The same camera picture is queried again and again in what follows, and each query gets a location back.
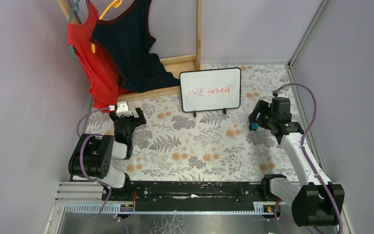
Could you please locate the white whiteboard black frame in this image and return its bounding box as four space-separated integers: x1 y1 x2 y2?
179 67 242 113

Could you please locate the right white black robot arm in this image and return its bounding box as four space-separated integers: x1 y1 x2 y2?
248 97 345 227

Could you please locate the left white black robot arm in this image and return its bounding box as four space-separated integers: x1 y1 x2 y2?
68 103 147 189

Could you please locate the metal whiteboard stand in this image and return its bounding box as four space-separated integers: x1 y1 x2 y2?
192 108 227 117

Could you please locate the red tank top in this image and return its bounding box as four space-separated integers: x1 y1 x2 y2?
67 1 132 109

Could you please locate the floral patterned mat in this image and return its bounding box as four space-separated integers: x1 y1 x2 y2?
111 64 298 181

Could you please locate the yellow clothes hanger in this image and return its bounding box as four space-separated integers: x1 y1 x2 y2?
91 0 123 54

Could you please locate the wooden clothes rack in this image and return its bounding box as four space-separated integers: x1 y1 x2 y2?
56 0 203 103

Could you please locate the navy tank top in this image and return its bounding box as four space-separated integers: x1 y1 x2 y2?
91 0 180 93

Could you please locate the teal clothes hanger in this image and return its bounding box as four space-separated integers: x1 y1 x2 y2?
67 0 81 60

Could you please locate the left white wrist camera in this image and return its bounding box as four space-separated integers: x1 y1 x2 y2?
108 101 132 117

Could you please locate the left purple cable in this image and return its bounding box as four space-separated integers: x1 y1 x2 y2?
76 107 130 234

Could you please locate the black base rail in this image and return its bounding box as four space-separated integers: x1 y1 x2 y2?
101 181 277 212

